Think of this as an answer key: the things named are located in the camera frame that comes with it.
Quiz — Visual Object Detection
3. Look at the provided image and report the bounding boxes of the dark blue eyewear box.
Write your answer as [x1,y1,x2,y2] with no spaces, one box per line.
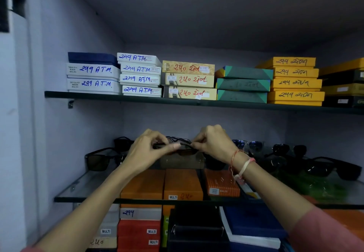
[68,52,119,68]

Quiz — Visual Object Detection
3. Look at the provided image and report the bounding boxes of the orange patterned eyewear box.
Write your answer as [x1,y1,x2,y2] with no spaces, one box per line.
[204,169,241,198]

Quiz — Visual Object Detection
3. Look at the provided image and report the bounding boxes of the blue-lens sunglasses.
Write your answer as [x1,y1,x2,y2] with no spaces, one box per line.
[231,139,264,153]

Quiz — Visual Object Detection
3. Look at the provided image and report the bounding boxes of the clear glass shelf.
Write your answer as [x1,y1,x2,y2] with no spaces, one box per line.
[54,164,364,210]

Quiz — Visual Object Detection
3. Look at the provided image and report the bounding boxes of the large blue box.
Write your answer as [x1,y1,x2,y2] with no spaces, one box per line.
[223,206,288,240]

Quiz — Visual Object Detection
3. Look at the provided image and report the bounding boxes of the cream eyewear box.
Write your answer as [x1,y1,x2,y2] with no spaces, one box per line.
[88,236,118,249]

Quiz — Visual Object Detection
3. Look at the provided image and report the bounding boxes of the black square sunglasses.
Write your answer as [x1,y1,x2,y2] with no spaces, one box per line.
[84,147,127,172]

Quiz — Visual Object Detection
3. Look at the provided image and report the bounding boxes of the person's left forearm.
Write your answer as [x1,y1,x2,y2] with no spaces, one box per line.
[34,162,149,252]

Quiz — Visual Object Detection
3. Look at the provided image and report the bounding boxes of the black eyewear box white label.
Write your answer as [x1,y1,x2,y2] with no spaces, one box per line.
[322,95,364,108]
[318,69,364,87]

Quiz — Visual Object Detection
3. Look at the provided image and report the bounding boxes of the beige patterned eyewear box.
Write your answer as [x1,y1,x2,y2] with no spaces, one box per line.
[161,72,215,88]
[163,86,217,101]
[162,60,215,76]

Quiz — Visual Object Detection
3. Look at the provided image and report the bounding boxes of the pale pink wrist band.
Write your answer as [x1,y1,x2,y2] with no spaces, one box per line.
[234,158,256,180]

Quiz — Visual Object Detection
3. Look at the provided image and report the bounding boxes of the dark glass shelf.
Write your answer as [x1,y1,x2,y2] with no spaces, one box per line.
[44,91,364,116]

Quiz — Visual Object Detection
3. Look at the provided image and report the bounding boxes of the teal eyewear box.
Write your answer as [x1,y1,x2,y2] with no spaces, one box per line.
[214,65,274,81]
[215,78,271,92]
[216,89,268,104]

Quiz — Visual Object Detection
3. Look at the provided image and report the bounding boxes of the person's right forearm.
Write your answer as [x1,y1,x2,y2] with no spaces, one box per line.
[230,150,317,233]

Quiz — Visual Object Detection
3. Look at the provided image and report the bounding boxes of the wide white eyewear box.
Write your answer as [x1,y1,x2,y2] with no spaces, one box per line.
[66,63,122,80]
[67,78,122,95]

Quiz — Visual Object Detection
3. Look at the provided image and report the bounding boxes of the black brown-lens sunglasses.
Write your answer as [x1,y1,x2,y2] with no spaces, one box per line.
[153,142,200,157]

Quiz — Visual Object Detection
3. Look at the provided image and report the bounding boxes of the person's left hand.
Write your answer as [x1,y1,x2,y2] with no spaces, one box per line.
[122,129,181,176]

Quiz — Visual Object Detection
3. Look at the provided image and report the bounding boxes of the green eyewear box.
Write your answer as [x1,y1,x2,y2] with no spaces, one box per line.
[162,215,170,248]

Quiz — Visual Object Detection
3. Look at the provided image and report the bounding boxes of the white box with blue writing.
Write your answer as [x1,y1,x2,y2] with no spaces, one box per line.
[120,207,162,221]

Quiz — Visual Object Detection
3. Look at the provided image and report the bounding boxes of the narrow white eyewear box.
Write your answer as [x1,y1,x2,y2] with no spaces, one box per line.
[117,52,162,67]
[122,85,162,98]
[119,73,161,87]
[120,62,162,75]

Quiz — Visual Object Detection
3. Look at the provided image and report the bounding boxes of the pink sleeve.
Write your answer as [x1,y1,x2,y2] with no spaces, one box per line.
[287,206,364,252]

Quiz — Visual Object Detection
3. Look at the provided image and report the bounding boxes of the plain yellow eyewear box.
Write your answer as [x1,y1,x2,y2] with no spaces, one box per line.
[318,57,364,76]
[321,83,364,96]

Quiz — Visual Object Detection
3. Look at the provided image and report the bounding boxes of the grey white eyewear box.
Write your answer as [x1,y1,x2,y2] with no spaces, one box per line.
[96,203,120,238]

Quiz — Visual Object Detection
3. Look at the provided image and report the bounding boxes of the yellow handwritten eyewear box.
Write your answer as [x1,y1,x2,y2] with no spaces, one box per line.
[267,90,325,107]
[272,67,320,79]
[270,77,322,92]
[256,57,316,69]

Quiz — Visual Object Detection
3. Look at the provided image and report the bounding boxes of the white paper tag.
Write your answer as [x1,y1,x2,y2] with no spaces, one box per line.
[235,175,261,200]

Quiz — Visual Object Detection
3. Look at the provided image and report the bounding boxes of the large black wraparound sunglasses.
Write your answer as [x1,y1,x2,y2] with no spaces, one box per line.
[303,156,362,181]

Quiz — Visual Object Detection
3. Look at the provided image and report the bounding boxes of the black round sunglasses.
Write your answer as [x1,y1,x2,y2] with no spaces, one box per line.
[264,143,308,159]

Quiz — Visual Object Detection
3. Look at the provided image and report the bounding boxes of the person's right hand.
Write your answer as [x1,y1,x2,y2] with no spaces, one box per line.
[191,124,243,165]

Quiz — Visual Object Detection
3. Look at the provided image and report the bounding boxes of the red thread bracelet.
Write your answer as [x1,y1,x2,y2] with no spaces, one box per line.
[229,149,246,177]

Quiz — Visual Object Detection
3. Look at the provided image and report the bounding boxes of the large black box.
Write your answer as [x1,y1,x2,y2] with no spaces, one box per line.
[167,204,230,252]

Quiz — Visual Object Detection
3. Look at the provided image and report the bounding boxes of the plain orange eyewear box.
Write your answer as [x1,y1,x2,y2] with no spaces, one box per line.
[120,169,166,201]
[163,169,204,201]

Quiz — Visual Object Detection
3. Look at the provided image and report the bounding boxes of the red eyewear box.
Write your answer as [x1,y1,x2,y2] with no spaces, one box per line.
[117,236,160,252]
[117,219,161,237]

